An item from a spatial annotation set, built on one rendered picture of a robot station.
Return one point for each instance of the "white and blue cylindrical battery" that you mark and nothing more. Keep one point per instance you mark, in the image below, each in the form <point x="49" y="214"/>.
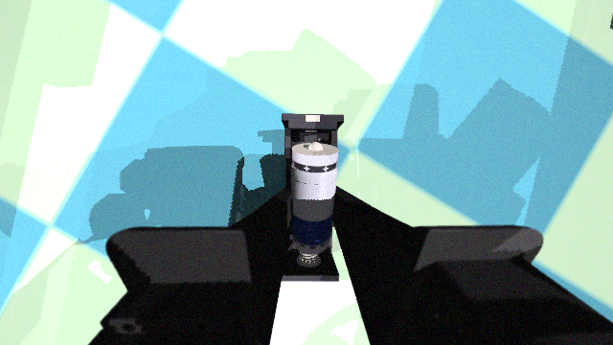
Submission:
<point x="313" y="185"/>

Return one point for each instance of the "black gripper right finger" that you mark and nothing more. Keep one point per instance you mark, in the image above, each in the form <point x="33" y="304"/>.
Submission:
<point x="387" y="259"/>

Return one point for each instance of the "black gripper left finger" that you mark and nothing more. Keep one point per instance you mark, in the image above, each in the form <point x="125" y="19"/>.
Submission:
<point x="250" y="254"/>

